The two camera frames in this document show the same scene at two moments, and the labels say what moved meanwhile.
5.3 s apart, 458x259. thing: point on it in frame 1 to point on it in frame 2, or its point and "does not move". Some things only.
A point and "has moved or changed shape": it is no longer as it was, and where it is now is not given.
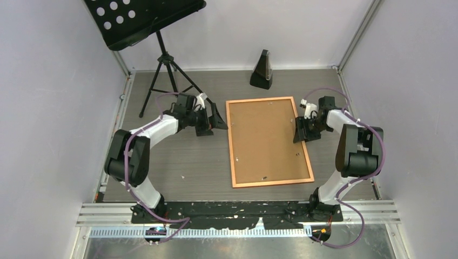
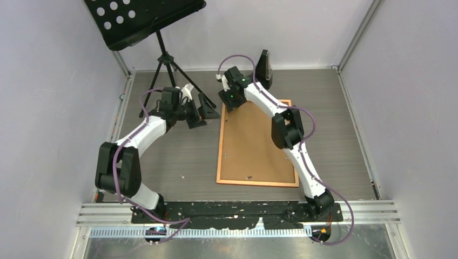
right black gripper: (301, 123) to (228, 105)
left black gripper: (215, 122) to (194, 122)
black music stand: (122, 23) does not move
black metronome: (262, 76) does not move
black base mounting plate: (233, 216) does not move
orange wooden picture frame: (273, 183) has moved or changed shape
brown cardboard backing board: (262, 135) has moved or changed shape
